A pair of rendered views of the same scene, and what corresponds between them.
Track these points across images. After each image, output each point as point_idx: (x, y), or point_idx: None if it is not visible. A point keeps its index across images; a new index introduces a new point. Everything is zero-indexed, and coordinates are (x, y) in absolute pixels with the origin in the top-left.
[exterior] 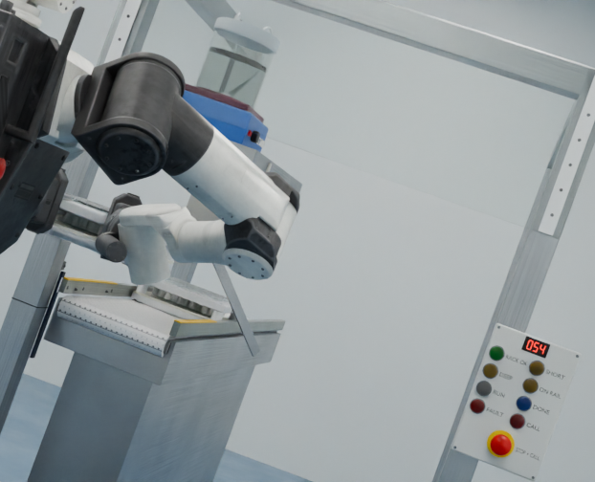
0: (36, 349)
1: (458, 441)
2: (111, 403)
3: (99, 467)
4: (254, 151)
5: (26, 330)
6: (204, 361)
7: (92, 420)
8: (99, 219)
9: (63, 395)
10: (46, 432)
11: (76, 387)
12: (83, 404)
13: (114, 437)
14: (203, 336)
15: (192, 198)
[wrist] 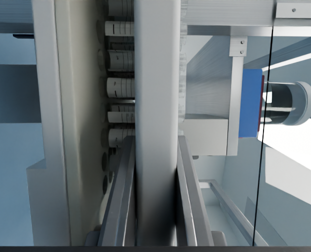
0: (24, 38)
1: None
2: (35, 101)
3: None
4: (235, 154)
5: (18, 21)
6: None
7: (18, 93)
8: (151, 129)
9: (24, 67)
10: None
11: (33, 74)
12: (26, 83)
13: (15, 111)
14: None
15: (187, 121)
